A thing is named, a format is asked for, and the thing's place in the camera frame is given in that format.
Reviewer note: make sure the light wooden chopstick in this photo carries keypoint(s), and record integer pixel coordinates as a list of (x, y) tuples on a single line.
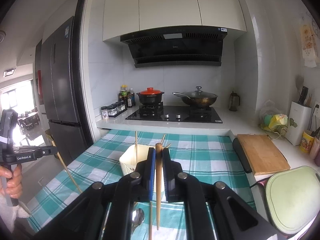
[(67, 172), (163, 138), (168, 145)]

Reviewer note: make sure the person's left hand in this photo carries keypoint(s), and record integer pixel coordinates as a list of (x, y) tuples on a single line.
[(13, 182)]

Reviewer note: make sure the black gas stove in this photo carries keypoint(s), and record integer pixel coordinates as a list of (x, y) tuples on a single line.
[(175, 115)]

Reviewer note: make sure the sauce bottles cluster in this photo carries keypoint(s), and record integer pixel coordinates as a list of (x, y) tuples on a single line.
[(126, 97)]

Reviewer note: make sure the light green cutting board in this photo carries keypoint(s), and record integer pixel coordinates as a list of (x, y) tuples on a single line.
[(292, 200)]

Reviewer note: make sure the black clay pot orange lid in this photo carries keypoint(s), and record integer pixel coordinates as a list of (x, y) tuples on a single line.
[(150, 96)]

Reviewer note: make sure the dark brown chopstick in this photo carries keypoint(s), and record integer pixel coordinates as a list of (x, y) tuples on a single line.
[(158, 217)]

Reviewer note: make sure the grey refrigerator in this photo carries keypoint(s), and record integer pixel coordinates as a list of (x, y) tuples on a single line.
[(60, 80)]

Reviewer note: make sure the cream utensil holder box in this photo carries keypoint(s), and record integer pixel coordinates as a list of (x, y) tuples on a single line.
[(130, 160)]

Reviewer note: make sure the white knife block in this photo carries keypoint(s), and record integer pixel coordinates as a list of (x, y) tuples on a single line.
[(298, 122)]

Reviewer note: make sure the brown glass pitcher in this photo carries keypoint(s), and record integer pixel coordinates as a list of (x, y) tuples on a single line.
[(234, 102)]

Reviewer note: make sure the dining table with chairs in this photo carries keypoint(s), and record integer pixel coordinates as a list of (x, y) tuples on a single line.
[(27, 120)]

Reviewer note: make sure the steel spoon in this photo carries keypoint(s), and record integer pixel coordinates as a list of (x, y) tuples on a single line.
[(138, 217)]

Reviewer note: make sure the row of spice jars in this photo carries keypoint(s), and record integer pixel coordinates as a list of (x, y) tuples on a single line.
[(112, 110)]

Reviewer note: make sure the wooden cutting board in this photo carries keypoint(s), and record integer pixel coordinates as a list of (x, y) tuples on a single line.
[(262, 153)]

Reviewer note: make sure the wall power socket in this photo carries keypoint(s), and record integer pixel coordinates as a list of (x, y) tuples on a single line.
[(316, 111)]

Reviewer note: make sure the yellow printed cup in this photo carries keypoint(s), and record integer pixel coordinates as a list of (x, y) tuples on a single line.
[(306, 141)]

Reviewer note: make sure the yellow green plastic bags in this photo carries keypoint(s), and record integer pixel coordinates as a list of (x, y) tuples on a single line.
[(273, 118)]

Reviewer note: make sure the white wall cabinets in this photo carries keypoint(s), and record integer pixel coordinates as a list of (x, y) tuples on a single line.
[(172, 5)]

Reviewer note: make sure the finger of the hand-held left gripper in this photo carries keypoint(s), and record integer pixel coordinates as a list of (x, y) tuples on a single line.
[(48, 152)]

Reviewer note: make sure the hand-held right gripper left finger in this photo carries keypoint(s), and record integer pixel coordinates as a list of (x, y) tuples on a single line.
[(151, 175)]

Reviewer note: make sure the black padded bar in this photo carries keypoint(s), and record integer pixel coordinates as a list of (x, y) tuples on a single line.
[(241, 155)]

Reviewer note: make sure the teal checked tablecloth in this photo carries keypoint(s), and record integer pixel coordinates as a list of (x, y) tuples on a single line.
[(200, 155)]

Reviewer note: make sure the black range hood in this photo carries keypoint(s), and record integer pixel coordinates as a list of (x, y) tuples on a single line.
[(172, 45)]

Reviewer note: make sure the wok with glass lid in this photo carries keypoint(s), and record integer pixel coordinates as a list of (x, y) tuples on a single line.
[(197, 98)]

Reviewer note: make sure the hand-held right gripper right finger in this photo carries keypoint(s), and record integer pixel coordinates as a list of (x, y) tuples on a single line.
[(165, 175)]

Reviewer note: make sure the wall calendar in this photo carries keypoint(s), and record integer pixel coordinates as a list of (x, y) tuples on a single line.
[(310, 42)]

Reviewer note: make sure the person's left forearm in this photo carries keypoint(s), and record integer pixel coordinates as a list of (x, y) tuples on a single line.
[(12, 212)]

